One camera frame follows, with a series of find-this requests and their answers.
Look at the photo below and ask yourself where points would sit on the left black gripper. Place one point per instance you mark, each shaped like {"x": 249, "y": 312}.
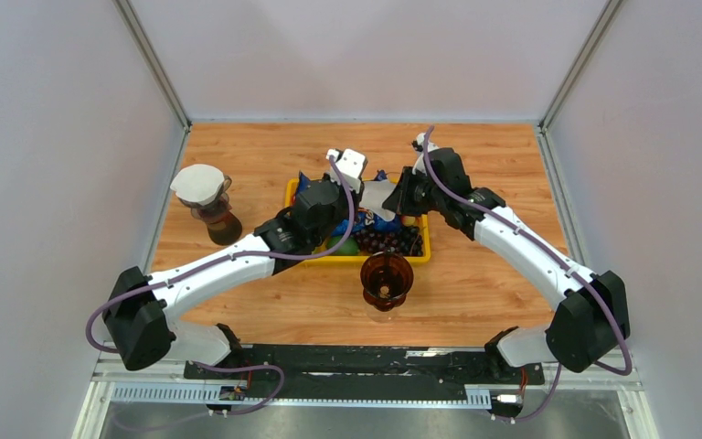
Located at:
{"x": 357, "y": 188}

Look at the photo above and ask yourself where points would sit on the blue chips bag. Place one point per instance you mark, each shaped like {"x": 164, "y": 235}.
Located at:
{"x": 364, "y": 219}

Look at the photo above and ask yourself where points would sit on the dark grape bunch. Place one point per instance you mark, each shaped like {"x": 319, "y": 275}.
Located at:
{"x": 407, "y": 241}

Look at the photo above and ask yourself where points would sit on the brown coffee dripper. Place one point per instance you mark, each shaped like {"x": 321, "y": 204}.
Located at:
{"x": 386, "y": 279}

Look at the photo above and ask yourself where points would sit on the brown glass cup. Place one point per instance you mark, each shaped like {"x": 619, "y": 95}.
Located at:
{"x": 223, "y": 228}

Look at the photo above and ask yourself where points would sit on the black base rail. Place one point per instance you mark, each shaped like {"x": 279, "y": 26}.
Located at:
{"x": 375, "y": 373}

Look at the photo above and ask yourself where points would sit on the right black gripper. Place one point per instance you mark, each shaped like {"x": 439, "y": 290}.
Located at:
{"x": 399, "y": 201}

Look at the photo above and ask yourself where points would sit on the red lychee bunch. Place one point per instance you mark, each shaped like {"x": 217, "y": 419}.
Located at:
{"x": 409, "y": 221}

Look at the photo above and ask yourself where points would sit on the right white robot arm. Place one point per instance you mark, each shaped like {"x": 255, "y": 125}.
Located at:
{"x": 591, "y": 315}

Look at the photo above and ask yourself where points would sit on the clear glass beaker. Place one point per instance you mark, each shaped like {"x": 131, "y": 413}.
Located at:
{"x": 382, "y": 317}

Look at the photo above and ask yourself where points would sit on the dark green lime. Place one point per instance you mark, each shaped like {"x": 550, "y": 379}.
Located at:
{"x": 349, "y": 247}

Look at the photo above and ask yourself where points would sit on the yellow plastic tray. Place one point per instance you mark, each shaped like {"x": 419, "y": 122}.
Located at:
{"x": 421, "y": 222}

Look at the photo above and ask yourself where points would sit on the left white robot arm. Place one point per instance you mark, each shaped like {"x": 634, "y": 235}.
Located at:
{"x": 144, "y": 311}

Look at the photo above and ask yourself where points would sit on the white coffee filter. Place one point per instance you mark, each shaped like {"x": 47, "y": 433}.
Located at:
{"x": 182, "y": 184}
{"x": 375, "y": 193}

